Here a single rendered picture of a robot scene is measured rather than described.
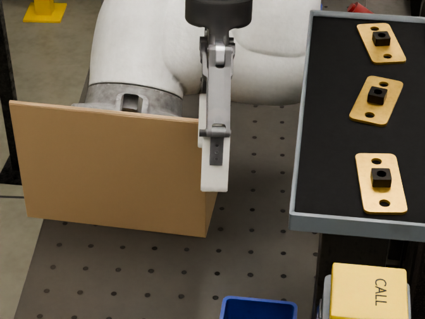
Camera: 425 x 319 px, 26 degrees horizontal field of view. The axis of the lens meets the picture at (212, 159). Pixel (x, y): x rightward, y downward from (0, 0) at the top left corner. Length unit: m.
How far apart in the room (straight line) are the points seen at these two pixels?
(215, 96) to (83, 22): 2.53
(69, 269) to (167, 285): 0.15
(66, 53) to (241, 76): 1.88
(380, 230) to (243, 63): 0.70
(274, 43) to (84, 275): 0.46
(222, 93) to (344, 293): 0.32
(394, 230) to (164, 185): 0.66
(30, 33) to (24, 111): 2.06
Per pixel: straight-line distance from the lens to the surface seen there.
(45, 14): 3.54
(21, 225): 2.58
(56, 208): 1.49
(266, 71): 1.47
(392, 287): 0.75
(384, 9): 1.29
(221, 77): 0.98
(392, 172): 0.86
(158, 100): 1.43
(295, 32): 1.46
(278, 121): 1.71
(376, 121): 0.92
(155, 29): 1.44
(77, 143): 1.40
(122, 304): 1.36
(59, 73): 3.19
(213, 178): 1.02
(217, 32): 1.01
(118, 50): 1.44
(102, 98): 1.43
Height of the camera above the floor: 1.69
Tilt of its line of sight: 38 degrees down
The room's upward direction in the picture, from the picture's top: straight up
